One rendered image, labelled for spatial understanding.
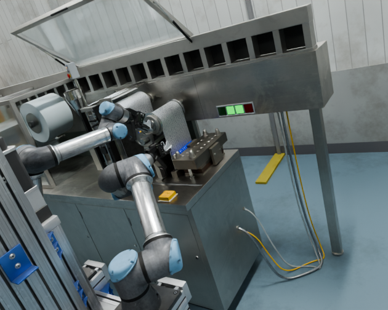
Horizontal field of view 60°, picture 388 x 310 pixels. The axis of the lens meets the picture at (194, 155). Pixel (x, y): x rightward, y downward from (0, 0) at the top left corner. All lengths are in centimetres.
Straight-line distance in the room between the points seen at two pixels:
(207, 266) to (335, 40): 250
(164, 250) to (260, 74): 113
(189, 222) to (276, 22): 113
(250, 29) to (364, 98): 206
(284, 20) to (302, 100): 42
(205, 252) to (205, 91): 96
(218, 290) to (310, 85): 126
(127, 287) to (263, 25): 139
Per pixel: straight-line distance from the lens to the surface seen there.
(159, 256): 125
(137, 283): 128
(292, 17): 184
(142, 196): 137
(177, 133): 211
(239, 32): 194
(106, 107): 176
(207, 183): 191
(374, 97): 373
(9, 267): 118
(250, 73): 196
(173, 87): 225
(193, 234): 190
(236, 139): 431
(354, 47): 364
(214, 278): 207
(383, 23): 359
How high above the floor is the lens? 174
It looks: 21 degrees down
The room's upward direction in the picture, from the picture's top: 17 degrees counter-clockwise
